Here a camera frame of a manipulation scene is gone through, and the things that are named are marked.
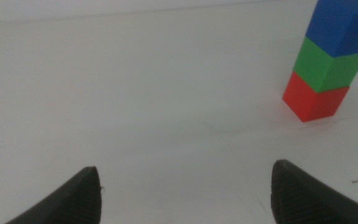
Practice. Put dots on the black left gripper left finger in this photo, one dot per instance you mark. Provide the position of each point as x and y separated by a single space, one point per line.
76 202

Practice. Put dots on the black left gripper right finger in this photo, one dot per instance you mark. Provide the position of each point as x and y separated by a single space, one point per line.
297 199

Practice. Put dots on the red cube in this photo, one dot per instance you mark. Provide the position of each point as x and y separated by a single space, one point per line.
312 101

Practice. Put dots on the green cube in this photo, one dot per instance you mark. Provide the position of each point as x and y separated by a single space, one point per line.
325 68

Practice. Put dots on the blue cube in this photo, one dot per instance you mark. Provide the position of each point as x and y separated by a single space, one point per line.
340 25

